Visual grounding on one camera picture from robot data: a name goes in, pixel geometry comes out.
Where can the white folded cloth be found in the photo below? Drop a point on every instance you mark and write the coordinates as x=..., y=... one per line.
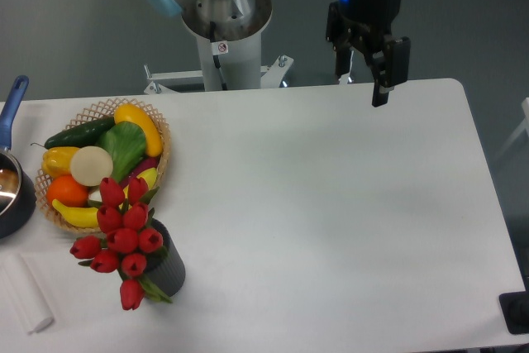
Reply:
x=29, y=302

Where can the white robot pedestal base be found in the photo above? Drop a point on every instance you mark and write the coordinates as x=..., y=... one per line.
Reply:
x=228, y=34

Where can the yellow bell pepper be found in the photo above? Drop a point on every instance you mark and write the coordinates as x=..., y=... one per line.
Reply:
x=56, y=161

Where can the woven wicker basket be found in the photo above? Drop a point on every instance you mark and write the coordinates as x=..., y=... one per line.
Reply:
x=97, y=111

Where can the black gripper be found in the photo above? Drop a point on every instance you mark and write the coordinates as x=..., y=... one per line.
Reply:
x=366, y=26

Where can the green lettuce leaf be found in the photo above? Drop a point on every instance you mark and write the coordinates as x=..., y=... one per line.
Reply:
x=125, y=143

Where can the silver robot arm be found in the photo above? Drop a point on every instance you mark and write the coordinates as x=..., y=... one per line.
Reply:
x=228, y=35

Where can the cream round onion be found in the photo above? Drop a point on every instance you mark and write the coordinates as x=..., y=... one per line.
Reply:
x=89, y=165

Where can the yellow banana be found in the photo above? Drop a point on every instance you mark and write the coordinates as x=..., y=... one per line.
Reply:
x=77, y=217

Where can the blue handled saucepan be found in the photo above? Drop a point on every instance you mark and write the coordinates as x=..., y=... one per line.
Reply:
x=18, y=198

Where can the yellow lemon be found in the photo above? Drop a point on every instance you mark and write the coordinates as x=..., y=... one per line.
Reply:
x=149, y=175

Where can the purple eggplant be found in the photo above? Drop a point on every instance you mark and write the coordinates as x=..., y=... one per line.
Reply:
x=145, y=164

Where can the red tulip bouquet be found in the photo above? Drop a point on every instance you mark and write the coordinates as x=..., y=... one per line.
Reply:
x=128, y=243

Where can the black table clamp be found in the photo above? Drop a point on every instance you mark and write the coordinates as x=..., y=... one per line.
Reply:
x=515, y=311

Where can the orange fruit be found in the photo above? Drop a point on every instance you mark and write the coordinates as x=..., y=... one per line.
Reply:
x=68, y=191

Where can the green cucumber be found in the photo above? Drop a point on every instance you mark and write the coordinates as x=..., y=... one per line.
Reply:
x=79, y=136

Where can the dark grey ribbed vase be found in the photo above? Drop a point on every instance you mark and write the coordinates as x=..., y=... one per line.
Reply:
x=168, y=274

